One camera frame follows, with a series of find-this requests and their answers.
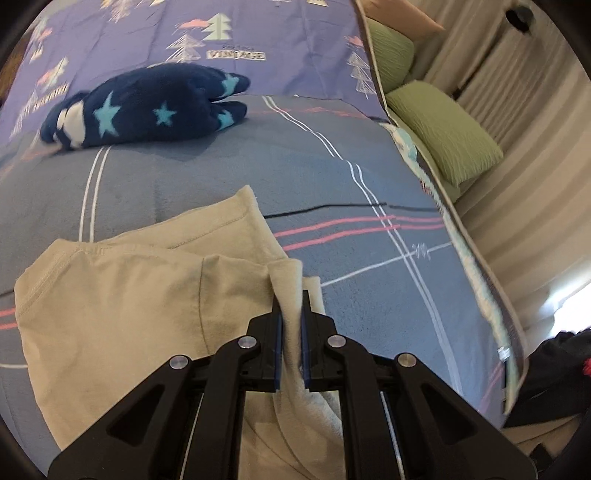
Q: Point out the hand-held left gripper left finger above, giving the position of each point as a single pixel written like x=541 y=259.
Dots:
x=278 y=350

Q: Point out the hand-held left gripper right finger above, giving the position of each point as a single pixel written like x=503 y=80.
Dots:
x=304 y=355

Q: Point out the beige shirt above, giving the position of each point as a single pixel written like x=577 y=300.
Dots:
x=138 y=295

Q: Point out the blue striped blanket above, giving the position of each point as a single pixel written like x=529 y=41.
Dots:
x=351 y=184

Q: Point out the black bag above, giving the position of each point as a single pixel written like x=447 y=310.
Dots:
x=554 y=374

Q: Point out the large green pillow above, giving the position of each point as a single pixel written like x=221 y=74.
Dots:
x=443 y=129

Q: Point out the navy star-patterned garment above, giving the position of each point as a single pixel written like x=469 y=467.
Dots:
x=138 y=106

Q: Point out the beige curtain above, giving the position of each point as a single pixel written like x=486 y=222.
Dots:
x=531 y=161

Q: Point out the purple tree-print blanket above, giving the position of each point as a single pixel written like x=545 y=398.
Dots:
x=277 y=41

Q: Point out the small green pillow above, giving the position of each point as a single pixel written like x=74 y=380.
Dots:
x=390 y=55

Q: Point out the tan pillow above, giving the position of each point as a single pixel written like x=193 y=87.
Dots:
x=397 y=11

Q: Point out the black curtain holder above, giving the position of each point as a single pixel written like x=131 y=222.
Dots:
x=518 y=18

